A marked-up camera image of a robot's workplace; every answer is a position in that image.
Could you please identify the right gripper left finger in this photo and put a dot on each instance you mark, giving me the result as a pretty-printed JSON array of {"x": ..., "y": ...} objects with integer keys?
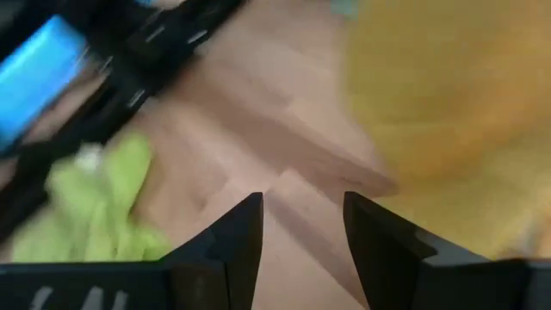
[{"x": 232, "y": 249}]

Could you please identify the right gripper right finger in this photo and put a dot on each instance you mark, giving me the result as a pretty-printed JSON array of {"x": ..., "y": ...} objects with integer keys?
[{"x": 379, "y": 258}]

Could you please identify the yellow microfiber towel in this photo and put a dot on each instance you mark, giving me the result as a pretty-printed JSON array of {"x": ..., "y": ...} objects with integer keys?
[{"x": 452, "y": 107}]

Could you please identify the green microfiber towel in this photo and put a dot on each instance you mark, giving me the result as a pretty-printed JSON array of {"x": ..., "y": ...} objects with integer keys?
[{"x": 94, "y": 206}]

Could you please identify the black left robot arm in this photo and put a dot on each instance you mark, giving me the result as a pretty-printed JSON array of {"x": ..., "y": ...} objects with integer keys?
[{"x": 150, "y": 56}]

